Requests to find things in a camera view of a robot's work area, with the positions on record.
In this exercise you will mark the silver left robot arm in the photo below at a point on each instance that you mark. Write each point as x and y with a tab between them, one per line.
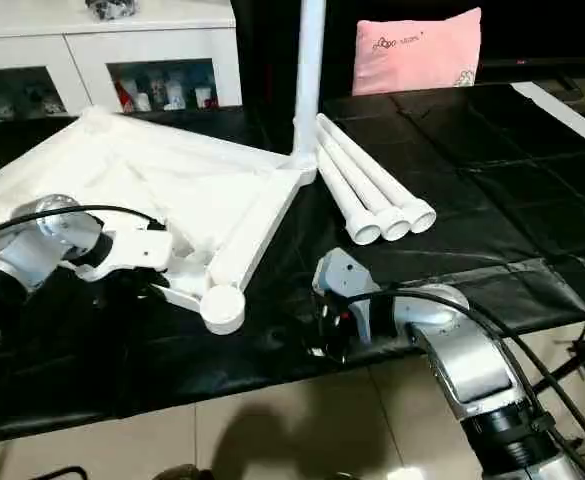
27	250

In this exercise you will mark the dark low tv bench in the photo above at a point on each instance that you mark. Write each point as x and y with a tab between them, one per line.
542	68

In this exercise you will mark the dark ornament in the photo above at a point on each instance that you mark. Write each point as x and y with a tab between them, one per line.
112	7

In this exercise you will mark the white plastic table leg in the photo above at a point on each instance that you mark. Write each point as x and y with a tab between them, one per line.
364	190
308	80
382	175
347	205

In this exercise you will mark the black tripod stand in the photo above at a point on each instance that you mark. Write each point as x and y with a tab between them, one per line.
584	360

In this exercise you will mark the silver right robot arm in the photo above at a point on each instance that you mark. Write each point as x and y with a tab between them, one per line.
472	350

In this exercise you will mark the white plastic table top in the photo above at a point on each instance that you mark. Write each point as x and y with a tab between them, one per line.
172	180

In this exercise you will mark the white cabinet with glass doors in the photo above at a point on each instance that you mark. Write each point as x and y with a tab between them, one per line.
92	45

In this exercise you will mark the pink pillow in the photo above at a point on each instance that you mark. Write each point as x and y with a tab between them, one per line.
417	50

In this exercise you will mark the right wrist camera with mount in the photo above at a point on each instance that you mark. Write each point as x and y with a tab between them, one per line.
344	275

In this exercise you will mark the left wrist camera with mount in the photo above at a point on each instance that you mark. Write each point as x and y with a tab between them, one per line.
132	250

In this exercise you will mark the black furniture with yellow label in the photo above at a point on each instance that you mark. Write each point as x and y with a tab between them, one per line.
272	50

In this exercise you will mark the dark robot foot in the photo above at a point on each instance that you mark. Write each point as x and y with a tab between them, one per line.
182	473

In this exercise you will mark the black work mat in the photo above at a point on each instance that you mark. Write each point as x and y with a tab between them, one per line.
472	250

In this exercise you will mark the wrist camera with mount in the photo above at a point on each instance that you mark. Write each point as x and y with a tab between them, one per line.
132	250
344	275

